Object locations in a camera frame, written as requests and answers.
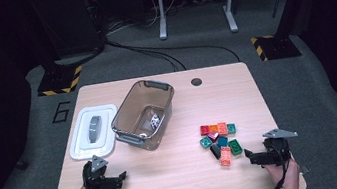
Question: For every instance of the square salmon building block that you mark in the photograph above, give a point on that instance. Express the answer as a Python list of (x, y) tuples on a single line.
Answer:
[(222, 128)]

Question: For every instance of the grey tape strip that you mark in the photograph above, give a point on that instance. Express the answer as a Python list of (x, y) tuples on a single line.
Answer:
[(304, 169)]

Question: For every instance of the long salmon building block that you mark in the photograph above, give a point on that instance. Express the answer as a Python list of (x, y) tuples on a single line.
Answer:
[(225, 156)]

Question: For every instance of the yellow-orange building block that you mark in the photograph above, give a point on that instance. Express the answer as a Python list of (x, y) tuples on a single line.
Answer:
[(213, 128)]

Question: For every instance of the small black floor object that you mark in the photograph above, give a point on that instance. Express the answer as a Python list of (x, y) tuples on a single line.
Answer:
[(21, 164)]

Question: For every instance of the black equipment rack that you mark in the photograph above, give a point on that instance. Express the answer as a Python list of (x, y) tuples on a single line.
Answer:
[(71, 21)]

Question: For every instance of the magenta building block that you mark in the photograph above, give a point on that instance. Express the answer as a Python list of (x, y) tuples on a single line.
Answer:
[(213, 136)]

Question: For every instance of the light teal building block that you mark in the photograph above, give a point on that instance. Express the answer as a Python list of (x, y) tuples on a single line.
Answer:
[(231, 128)]

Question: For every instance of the dark teal building block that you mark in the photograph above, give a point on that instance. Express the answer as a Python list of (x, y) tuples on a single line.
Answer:
[(222, 141)]

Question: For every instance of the white toy car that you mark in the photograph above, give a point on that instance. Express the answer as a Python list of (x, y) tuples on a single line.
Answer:
[(155, 121)]

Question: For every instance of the green building block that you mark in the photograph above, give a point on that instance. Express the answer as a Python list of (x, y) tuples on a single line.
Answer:
[(235, 147)]

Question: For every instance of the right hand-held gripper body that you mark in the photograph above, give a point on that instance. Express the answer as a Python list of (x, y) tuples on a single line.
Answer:
[(278, 154)]

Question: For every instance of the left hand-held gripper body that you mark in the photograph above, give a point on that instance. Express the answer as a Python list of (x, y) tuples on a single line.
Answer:
[(97, 182)]

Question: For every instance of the person's right hand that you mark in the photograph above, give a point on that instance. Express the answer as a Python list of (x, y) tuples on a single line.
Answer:
[(291, 179)]

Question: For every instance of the black base plate striped edge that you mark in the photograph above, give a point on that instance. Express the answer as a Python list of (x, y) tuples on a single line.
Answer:
[(279, 47), (58, 81)]

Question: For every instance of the teal-green building block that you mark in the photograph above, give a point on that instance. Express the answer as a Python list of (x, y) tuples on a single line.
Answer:
[(205, 142)]

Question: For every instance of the red building block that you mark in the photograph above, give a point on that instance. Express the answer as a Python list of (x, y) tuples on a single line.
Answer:
[(204, 130)]

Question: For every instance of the transparent grey storage bin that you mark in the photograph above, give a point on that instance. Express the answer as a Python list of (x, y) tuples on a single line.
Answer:
[(132, 113)]

